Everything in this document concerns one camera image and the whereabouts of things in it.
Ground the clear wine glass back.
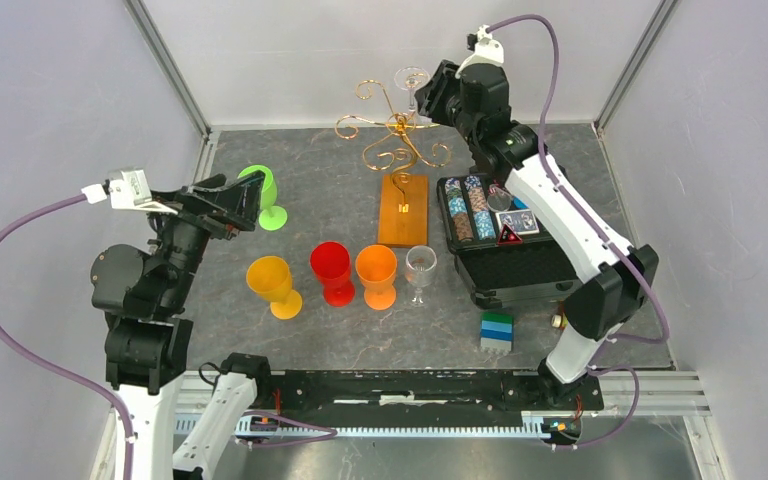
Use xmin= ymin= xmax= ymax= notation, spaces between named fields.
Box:
xmin=394 ymin=66 xmax=430 ymax=113

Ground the yellow wine glass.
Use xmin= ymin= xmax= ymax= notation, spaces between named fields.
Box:
xmin=246 ymin=256 xmax=303 ymax=320

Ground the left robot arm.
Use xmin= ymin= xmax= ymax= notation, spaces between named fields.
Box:
xmin=90 ymin=168 xmax=274 ymax=479

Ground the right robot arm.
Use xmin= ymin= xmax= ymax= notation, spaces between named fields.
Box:
xmin=416 ymin=60 xmax=659 ymax=408

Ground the blue green toy block stack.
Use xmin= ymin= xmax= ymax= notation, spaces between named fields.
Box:
xmin=479 ymin=312 xmax=514 ymax=354

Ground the clear wine glass front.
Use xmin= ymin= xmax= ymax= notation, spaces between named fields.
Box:
xmin=405 ymin=245 xmax=437 ymax=306

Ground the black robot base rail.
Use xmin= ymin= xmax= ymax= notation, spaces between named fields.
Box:
xmin=253 ymin=369 xmax=605 ymax=428

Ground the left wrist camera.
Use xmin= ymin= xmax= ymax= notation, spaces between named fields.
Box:
xmin=108 ymin=167 xmax=178 ymax=215

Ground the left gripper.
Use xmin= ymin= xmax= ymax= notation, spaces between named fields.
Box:
xmin=144 ymin=167 xmax=266 ymax=308

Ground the red wine glass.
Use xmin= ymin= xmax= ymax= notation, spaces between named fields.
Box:
xmin=309 ymin=241 xmax=355 ymax=308

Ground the clear wine glass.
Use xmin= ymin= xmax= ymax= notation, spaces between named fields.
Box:
xmin=405 ymin=245 xmax=437 ymax=306
xmin=394 ymin=66 xmax=430 ymax=113

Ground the gold wire wooden glass rack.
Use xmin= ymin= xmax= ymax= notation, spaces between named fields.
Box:
xmin=334 ymin=80 xmax=452 ymax=248

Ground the green wine glass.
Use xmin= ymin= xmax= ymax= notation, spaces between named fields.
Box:
xmin=238 ymin=164 xmax=288 ymax=231

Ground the small colourful toy car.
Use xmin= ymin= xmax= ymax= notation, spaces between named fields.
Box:
xmin=550 ymin=302 xmax=568 ymax=330

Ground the orange wine glass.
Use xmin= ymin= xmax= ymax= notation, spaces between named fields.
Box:
xmin=355 ymin=244 xmax=398 ymax=311

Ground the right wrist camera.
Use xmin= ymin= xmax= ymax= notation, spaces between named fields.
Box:
xmin=455 ymin=25 xmax=504 ymax=79

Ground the black poker chip case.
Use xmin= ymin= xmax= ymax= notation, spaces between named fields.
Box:
xmin=436 ymin=173 xmax=580 ymax=310

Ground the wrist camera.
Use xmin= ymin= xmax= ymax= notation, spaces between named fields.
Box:
xmin=108 ymin=167 xmax=178 ymax=215
xmin=455 ymin=25 xmax=504 ymax=79

